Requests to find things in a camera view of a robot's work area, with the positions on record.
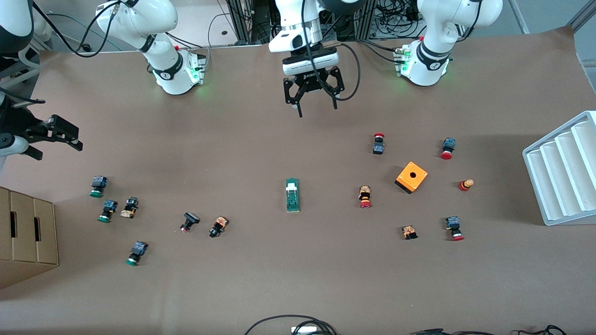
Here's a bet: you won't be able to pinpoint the green load switch white handle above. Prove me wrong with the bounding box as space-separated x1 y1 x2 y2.
285 178 300 213

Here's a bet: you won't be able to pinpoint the green pushbutton blue block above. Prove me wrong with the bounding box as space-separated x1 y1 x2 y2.
125 241 149 267
97 200 118 223
89 175 108 198

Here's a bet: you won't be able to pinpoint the brown cardboard box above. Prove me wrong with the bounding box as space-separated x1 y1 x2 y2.
0 186 60 290

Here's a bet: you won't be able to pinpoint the black pushbutton orange block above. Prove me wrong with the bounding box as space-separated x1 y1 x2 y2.
209 216 229 239
120 196 139 219

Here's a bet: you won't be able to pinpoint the black square head pushbutton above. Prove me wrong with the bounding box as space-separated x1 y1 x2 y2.
180 212 201 234

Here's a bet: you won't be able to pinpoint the grey aluminium profile bar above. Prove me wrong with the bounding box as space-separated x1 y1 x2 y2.
508 0 530 34
569 0 596 29

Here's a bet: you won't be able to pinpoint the white stepped tray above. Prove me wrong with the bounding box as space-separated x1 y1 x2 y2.
522 111 596 227

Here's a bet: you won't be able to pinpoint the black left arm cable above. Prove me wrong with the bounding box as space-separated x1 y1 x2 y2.
300 0 361 101

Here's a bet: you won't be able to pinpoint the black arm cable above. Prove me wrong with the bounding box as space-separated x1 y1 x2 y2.
32 0 122 59
300 0 361 101

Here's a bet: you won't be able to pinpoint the grey metal frame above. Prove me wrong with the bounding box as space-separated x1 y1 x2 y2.
0 28 53 89

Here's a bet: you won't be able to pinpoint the aluminium frame rack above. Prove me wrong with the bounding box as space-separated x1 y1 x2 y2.
223 0 379 43

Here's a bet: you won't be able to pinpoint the tangled black cables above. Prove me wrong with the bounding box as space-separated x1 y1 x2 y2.
372 0 425 39

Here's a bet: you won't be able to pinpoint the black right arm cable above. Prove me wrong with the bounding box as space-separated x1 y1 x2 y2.
32 0 122 59

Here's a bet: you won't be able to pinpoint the orange button enclosure box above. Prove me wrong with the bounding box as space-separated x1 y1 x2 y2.
394 161 428 194

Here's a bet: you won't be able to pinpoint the looped black cable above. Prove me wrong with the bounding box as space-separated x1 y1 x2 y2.
244 315 337 335

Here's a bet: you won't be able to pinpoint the thin tangled wires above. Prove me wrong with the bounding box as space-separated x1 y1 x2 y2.
514 324 569 335

